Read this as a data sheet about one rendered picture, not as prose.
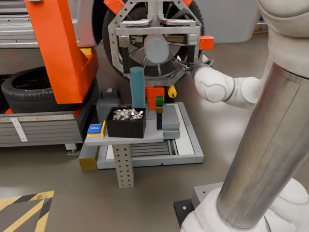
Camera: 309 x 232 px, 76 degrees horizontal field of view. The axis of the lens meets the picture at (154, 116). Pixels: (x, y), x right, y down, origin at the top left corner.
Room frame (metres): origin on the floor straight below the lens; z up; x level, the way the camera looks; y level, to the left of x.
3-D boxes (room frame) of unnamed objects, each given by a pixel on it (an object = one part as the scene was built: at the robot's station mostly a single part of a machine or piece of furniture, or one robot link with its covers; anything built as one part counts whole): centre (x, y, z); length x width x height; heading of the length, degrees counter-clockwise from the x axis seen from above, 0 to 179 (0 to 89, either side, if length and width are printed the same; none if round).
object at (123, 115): (0.91, 0.15, 0.51); 0.20 x 0.14 x 0.13; 85
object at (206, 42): (1.29, -0.32, 0.85); 0.09 x 0.08 x 0.07; 94
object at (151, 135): (0.91, 0.17, 0.44); 0.43 x 0.17 x 0.03; 94
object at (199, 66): (0.80, -0.21, 0.83); 0.09 x 0.06 x 0.09; 94
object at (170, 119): (1.43, 0.00, 0.32); 0.40 x 0.30 x 0.28; 94
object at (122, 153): (0.91, 0.20, 0.21); 0.10 x 0.10 x 0.42; 4
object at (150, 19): (1.13, 0.08, 1.03); 0.19 x 0.18 x 0.11; 4
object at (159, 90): (1.30, -0.01, 0.48); 0.16 x 0.12 x 0.17; 4
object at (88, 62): (1.52, 0.57, 0.69); 0.52 x 0.17 x 0.35; 4
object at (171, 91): (1.37, -0.12, 0.51); 0.29 x 0.06 x 0.06; 4
